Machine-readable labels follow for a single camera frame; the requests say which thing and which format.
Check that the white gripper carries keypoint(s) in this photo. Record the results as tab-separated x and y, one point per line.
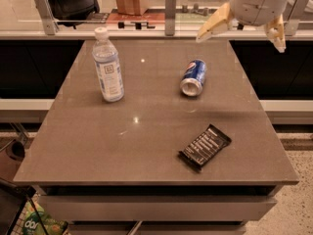
259	8

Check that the blue pepsi can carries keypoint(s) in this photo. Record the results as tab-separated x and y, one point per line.
193	79

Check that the colourful floor mat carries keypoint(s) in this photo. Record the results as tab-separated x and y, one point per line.
153	17

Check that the black snack bar wrapper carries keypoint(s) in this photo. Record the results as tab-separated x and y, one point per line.
204	148

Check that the clear plastic water bottle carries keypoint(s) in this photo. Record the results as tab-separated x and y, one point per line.
107	66

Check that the black office chair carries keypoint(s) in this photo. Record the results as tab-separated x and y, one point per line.
73	12

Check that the grey table drawer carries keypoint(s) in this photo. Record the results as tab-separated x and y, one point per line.
157	208

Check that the green chip bag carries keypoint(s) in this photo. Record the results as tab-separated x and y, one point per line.
38	222

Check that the right metal glass bracket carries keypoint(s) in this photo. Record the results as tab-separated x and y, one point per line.
293	14

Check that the metal glass bracket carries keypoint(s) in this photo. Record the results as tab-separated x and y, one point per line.
170	11
49	25
293	14

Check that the middle metal glass bracket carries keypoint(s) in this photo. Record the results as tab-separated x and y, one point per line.
170	11

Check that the left metal glass bracket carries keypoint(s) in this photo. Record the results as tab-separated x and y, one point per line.
49	25

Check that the black wire basket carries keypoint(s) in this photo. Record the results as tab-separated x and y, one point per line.
12	200

